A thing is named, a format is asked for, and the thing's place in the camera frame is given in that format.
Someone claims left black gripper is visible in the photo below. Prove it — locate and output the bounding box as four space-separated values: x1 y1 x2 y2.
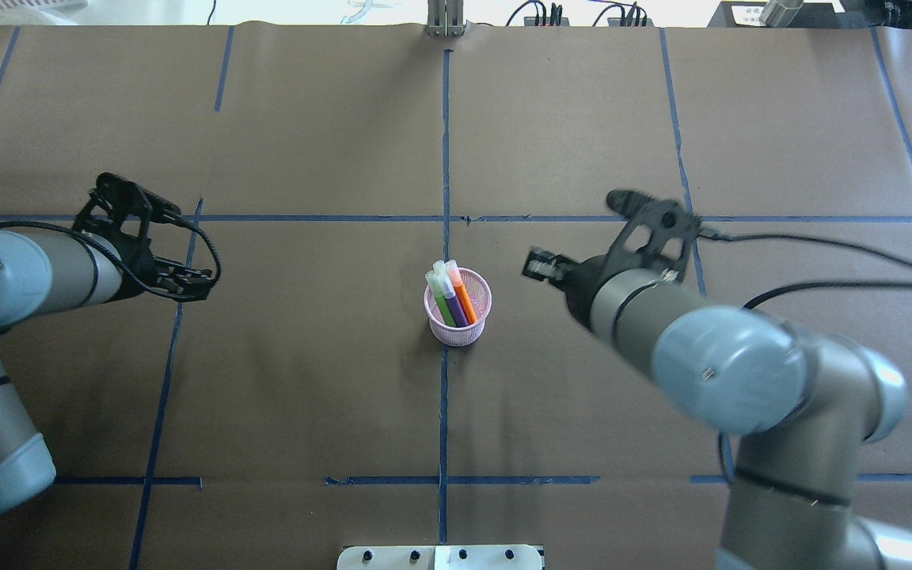
120 245 215 302

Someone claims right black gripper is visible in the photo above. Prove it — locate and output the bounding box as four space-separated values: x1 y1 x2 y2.
522 248 623 327

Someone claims orange marker pen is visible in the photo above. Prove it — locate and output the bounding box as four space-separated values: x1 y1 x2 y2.
445 260 478 327

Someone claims purple marker pen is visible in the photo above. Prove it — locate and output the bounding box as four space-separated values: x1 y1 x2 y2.
433 260 467 328

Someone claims green marker pen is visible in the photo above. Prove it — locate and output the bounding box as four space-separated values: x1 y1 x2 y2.
426 269 456 327

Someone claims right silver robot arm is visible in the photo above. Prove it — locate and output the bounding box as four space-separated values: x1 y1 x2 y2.
522 248 912 569

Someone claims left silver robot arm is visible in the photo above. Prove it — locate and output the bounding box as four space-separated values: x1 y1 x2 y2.
0 222 222 517

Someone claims far relay connector block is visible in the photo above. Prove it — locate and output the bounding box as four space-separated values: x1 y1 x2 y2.
504 1 571 28

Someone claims relay connector block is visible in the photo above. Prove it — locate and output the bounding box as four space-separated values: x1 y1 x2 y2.
504 1 571 28
591 1 654 28

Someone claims near relay connector block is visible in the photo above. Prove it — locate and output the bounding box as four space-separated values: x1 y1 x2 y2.
591 1 654 28

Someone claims metal cup on black box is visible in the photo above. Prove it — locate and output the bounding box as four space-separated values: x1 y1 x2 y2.
758 0 806 29

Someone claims red white plastic basket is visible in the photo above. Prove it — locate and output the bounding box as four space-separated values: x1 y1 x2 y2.
0 0 89 17

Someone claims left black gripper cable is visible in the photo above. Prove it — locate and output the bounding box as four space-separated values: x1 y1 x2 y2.
0 214 222 302

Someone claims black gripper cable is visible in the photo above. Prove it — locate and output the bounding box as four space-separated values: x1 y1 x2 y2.
697 228 912 476
0 214 222 302

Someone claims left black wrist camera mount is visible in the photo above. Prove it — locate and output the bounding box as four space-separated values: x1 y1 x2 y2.
72 172 184 248

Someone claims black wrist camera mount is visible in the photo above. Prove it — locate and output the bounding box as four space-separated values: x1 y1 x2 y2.
601 188 709 282
72 172 184 248

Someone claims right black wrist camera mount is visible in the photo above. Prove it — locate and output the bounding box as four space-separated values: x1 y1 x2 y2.
601 188 709 282

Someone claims aluminium frame post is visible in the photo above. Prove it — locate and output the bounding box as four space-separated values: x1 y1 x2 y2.
426 0 466 37

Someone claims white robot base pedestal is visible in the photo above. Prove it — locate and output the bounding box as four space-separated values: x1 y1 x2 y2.
336 544 546 569

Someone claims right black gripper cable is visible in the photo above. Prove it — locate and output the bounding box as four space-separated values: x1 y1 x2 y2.
697 228 912 476

